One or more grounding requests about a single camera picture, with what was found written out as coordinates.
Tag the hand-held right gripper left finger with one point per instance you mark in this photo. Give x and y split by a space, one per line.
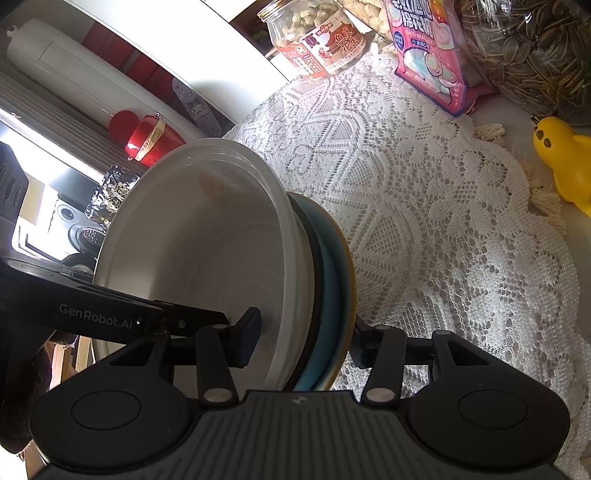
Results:
247 337

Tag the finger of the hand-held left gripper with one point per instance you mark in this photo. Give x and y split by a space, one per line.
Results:
184 318

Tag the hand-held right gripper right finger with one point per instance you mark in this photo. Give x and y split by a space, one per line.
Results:
359 348

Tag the blue enamel bowl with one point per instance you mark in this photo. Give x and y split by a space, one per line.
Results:
330 295

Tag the white plastic bowl red print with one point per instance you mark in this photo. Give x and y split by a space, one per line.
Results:
194 240

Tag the black speaker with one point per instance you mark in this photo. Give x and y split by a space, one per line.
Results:
87 237

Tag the dark printed bag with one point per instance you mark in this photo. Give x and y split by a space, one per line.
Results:
111 194

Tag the white lace tablecloth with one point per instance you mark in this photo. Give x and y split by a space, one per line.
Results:
438 207

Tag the beige curtain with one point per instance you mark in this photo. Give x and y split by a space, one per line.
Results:
46 134

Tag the red container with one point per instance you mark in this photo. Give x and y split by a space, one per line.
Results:
147 136

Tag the grey power strip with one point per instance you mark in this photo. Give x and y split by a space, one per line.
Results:
196 108

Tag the white cylinder air conditioner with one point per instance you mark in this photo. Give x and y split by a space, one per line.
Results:
69 60

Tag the white wooden shelf unit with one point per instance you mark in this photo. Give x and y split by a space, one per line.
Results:
207 46

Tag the yellow duck toy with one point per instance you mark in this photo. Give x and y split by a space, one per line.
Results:
563 161

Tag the pink marshmallow packet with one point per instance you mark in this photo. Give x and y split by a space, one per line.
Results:
429 60

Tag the small peanut jar red label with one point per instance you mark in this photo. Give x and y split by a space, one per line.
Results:
318 46

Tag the large glass peanut jar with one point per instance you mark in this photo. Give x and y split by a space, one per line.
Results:
369 11

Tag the glass sunflower seed jar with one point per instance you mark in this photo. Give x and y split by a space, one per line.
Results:
531 50

